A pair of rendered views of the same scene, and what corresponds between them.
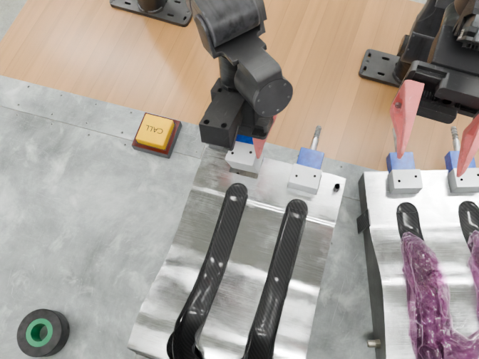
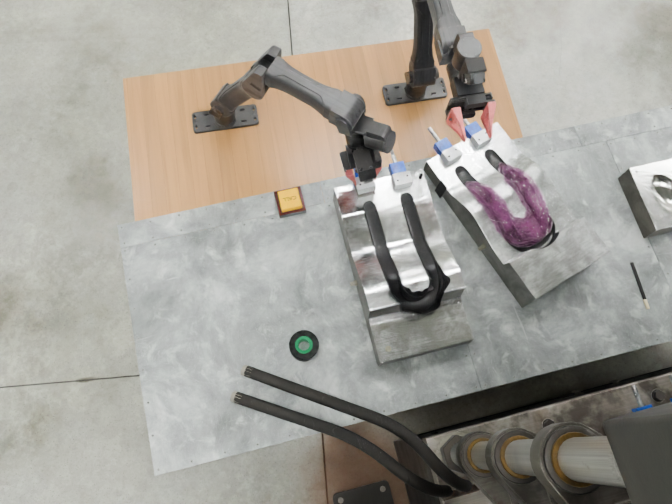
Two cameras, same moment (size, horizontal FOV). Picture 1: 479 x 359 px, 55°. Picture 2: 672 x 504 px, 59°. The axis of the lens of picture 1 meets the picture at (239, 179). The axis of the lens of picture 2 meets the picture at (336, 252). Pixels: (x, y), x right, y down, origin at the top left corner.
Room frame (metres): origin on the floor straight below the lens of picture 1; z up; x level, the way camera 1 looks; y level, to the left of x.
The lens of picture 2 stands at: (-0.15, 0.51, 2.43)
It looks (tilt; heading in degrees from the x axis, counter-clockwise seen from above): 72 degrees down; 316
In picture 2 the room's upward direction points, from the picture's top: 6 degrees clockwise
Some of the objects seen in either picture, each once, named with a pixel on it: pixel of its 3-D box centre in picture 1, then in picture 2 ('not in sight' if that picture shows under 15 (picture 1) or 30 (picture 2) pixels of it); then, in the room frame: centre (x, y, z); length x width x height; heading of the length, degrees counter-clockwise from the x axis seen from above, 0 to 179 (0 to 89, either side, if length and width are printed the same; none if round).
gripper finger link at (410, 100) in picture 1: (423, 123); (465, 122); (0.21, -0.21, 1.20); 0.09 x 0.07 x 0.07; 152
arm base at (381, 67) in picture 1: (413, 65); (416, 85); (0.51, -0.39, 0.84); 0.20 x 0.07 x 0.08; 62
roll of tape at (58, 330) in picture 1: (43, 333); (304, 345); (0.08, 0.38, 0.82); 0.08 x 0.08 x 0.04
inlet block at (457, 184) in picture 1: (459, 158); (470, 128); (0.28, -0.41, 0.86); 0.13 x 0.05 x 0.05; 173
